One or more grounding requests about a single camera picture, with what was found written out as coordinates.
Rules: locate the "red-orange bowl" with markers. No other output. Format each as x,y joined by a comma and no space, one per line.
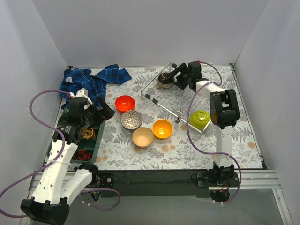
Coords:
124,103

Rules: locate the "white patterned bowl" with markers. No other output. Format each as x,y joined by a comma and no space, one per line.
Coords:
131,120

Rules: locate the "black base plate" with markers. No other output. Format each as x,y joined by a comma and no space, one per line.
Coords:
157,183

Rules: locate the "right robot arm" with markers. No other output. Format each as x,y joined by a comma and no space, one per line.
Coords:
224,114

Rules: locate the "lime green bowl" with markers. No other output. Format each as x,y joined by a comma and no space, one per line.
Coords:
200,119

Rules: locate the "blue plaid cloth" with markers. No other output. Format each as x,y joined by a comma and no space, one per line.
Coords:
76,79

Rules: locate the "beige bowl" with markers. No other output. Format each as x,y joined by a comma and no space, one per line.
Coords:
143,137

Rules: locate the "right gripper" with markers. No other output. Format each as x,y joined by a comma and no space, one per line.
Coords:
182,76

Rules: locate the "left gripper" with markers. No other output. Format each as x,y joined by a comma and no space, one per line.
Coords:
99,112

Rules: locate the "metal wire dish rack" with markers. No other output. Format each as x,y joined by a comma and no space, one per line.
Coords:
174,102

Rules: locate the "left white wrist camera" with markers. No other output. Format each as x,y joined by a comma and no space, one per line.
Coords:
81,93

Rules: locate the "green compartment tray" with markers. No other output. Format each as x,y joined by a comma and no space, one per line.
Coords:
87,140

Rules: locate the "yellow-orange bowl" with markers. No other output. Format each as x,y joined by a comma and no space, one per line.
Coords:
162,129

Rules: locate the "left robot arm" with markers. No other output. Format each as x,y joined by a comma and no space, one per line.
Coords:
51,200

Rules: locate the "aluminium frame rail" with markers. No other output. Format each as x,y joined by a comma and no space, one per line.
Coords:
243,179

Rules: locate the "black bowl with gold rim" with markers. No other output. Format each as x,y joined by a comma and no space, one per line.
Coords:
165,81

